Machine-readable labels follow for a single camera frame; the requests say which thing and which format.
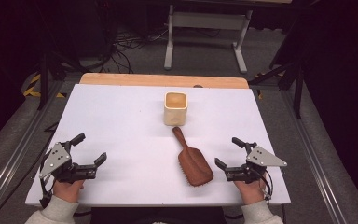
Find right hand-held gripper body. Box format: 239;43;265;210
225;141;289;185

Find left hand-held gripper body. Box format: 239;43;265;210
38;141;98;185

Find brown wooden hairbrush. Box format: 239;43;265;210
172;125;215;188

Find cream square cup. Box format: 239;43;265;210
162;91;189;127

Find person's left hand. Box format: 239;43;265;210
52;179;85;204

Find person's right hand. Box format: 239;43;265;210
233;178;267;205

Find white board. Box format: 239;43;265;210
24;83;292;208

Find yellow black hazard tape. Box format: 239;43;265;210
254;72;286;101
22;72;67;99

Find black stand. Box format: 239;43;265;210
36;50;87;112
247;54;307;119

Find person's dark clothing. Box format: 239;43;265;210
89;206;228;224

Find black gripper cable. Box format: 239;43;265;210
38;177;55;209
260;169;275;203

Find aluminium rail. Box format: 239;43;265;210
280;89;351;224
0;79;65;224

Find bundle of black floor cables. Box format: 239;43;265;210
103;26;171;75

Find grey metal desk frame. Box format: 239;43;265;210
163;4;254;75

